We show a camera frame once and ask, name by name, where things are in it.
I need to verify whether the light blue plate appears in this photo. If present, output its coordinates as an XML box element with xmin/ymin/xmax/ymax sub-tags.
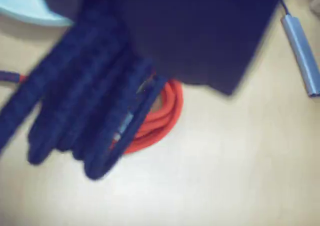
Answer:
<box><xmin>0</xmin><ymin>0</ymin><xmax>76</xmax><ymax>28</ymax></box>

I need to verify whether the grey metal USB hub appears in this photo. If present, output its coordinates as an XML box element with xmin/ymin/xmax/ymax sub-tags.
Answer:
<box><xmin>280</xmin><ymin>14</ymin><xmax>320</xmax><ymax>98</ymax></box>

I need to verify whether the black USB hub cable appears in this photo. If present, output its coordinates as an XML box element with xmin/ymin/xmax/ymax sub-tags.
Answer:
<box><xmin>278</xmin><ymin>0</ymin><xmax>292</xmax><ymax>18</ymax></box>

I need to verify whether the black braided charging cable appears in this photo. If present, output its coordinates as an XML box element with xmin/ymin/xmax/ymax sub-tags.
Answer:
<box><xmin>0</xmin><ymin>11</ymin><xmax>168</xmax><ymax>181</ymax></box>

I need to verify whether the red braided charging cable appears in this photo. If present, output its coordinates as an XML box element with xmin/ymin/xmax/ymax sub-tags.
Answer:
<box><xmin>0</xmin><ymin>70</ymin><xmax>185</xmax><ymax>155</ymax></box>

